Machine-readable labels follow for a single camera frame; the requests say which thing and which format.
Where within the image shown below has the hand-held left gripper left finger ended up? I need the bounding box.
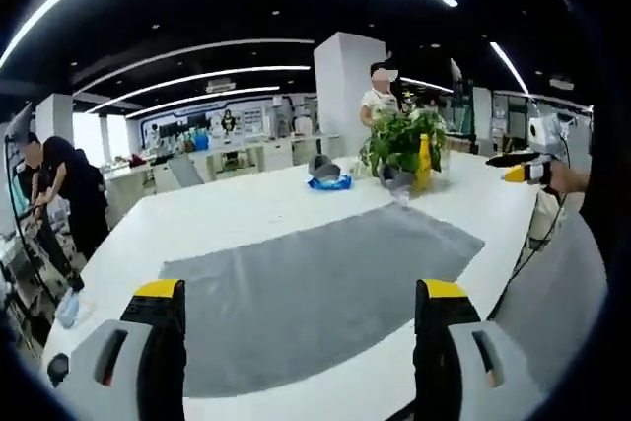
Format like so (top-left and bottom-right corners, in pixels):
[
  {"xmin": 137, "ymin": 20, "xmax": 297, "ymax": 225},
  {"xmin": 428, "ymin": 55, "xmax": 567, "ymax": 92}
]
[{"xmin": 67, "ymin": 278, "xmax": 189, "ymax": 421}]

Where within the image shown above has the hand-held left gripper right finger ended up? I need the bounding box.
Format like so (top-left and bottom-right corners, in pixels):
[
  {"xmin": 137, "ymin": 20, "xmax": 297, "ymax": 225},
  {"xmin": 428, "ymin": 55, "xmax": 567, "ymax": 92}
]
[{"xmin": 413, "ymin": 278, "xmax": 549, "ymax": 421}]

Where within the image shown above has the grey towel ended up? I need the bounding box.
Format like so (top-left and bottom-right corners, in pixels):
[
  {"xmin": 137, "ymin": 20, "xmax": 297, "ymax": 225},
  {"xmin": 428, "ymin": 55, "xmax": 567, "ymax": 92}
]
[{"xmin": 157, "ymin": 200, "xmax": 487, "ymax": 400}]

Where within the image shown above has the person's right hand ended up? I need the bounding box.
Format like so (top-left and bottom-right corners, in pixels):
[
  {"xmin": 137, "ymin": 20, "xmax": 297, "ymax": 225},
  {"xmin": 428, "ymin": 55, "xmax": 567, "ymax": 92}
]
[{"xmin": 546, "ymin": 159, "xmax": 592, "ymax": 196}]

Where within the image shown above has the small black device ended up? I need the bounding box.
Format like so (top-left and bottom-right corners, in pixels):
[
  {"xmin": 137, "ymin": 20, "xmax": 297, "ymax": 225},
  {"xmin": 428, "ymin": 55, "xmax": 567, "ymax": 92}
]
[{"xmin": 45, "ymin": 352, "xmax": 71, "ymax": 388}]

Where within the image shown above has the light blue bottle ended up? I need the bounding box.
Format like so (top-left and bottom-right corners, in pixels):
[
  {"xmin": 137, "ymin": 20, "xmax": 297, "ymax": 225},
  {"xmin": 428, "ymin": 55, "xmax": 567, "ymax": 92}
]
[{"xmin": 54, "ymin": 289, "xmax": 84, "ymax": 329}]

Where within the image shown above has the yellow bottle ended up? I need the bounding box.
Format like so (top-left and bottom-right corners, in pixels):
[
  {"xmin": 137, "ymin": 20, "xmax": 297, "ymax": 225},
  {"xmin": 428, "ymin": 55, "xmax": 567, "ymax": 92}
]
[{"xmin": 411, "ymin": 133, "xmax": 434, "ymax": 192}]

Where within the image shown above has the potted green plant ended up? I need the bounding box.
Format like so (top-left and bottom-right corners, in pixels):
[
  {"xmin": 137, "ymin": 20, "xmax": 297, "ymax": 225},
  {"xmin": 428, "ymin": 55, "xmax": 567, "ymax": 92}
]
[{"xmin": 358, "ymin": 105, "xmax": 451, "ymax": 191}]

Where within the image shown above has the grey crumpled cloth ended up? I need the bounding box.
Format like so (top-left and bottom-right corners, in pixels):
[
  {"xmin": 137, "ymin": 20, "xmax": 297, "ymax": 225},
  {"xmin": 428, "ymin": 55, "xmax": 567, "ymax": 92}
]
[{"xmin": 378, "ymin": 166, "xmax": 416, "ymax": 189}]

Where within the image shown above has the white pillar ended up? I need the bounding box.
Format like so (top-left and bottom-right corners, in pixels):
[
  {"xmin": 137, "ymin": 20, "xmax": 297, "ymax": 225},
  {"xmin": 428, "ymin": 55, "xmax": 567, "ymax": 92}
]
[{"xmin": 313, "ymin": 31, "xmax": 388, "ymax": 138}]

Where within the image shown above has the blue packet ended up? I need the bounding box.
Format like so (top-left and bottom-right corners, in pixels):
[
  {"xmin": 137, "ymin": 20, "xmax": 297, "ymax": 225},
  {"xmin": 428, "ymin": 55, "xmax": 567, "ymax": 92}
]
[{"xmin": 307, "ymin": 173, "xmax": 356, "ymax": 192}]

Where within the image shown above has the white table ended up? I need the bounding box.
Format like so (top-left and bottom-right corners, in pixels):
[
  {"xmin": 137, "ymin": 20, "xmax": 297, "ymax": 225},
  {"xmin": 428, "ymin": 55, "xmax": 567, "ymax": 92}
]
[{"xmin": 41, "ymin": 149, "xmax": 544, "ymax": 421}]

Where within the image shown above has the grey rolled cloth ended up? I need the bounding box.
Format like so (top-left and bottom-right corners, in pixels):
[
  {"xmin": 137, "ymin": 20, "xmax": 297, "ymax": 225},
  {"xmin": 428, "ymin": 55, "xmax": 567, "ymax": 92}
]
[{"xmin": 307, "ymin": 154, "xmax": 342, "ymax": 180}]

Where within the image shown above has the white background counter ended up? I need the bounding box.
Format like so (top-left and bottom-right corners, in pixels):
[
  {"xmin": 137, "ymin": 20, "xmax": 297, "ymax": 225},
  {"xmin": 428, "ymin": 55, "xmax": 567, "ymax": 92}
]
[{"xmin": 102, "ymin": 133, "xmax": 342, "ymax": 201}]

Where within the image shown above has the black cable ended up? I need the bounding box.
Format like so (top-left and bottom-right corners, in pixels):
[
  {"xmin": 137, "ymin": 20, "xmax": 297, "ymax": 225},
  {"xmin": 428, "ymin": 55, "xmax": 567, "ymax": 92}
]
[{"xmin": 507, "ymin": 147, "xmax": 573, "ymax": 289}]

